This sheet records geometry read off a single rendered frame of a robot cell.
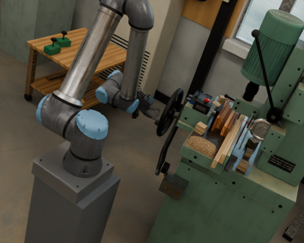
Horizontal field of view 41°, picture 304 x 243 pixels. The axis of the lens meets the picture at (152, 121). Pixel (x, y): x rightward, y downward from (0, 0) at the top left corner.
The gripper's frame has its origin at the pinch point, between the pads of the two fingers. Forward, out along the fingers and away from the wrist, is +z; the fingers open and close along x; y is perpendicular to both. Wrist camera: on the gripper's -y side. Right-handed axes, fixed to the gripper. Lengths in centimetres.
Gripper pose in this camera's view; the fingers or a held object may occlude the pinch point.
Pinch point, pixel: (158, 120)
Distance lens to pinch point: 229.4
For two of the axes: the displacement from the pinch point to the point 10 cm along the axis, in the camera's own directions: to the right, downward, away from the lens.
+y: 5.4, -6.0, -5.9
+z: 7.4, 6.7, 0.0
